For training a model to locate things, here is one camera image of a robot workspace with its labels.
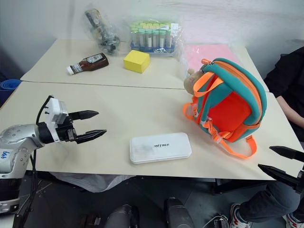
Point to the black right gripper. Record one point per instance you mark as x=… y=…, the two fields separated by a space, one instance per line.
x=300 y=181

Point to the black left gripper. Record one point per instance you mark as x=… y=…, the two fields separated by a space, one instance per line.
x=66 y=133

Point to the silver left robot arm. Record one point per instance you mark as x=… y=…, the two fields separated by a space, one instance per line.
x=16 y=142

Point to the white case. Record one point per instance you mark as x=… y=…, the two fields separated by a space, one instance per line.
x=160 y=147

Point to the teal and orange backpack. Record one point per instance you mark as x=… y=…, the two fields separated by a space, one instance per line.
x=230 y=109

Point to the white and red sneaker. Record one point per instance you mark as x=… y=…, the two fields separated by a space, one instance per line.
x=294 y=221
x=238 y=217

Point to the white cloth under table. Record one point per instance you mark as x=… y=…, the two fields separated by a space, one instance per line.
x=90 y=181

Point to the brown sauce bottle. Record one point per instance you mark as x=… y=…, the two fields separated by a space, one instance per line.
x=91 y=64

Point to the yellow box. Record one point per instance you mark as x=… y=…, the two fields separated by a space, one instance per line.
x=135 y=61

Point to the person in black clothes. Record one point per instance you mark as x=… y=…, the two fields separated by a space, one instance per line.
x=285 y=73

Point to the clear bag with dark parts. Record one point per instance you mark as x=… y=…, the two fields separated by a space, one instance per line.
x=103 y=31

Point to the dark rounded shape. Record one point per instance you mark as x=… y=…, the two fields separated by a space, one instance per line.
x=123 y=217
x=178 y=213

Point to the bagged test tube rack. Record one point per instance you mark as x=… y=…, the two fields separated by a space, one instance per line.
x=152 y=38

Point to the brown plush toy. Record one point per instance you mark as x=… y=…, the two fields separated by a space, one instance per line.
x=191 y=82

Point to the pink sheet in plastic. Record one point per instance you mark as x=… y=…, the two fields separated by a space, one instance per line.
x=209 y=53

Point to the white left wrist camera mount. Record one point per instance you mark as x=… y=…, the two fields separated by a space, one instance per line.
x=55 y=109

